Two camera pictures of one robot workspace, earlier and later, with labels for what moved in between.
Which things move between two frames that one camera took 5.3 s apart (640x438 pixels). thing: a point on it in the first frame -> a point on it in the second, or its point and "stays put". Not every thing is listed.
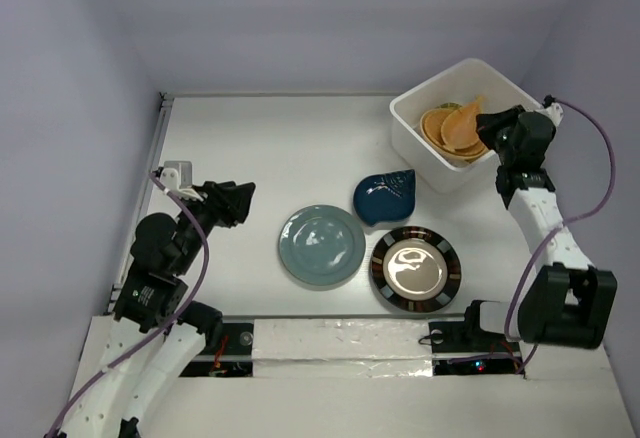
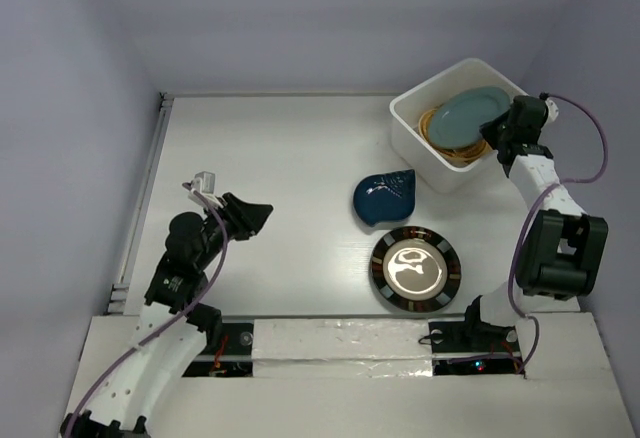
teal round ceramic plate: x=322 y=245 -> x=455 y=121
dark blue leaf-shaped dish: x=385 y=197 stays put
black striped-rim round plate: x=415 y=269 stays put
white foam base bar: x=341 y=348 stays put
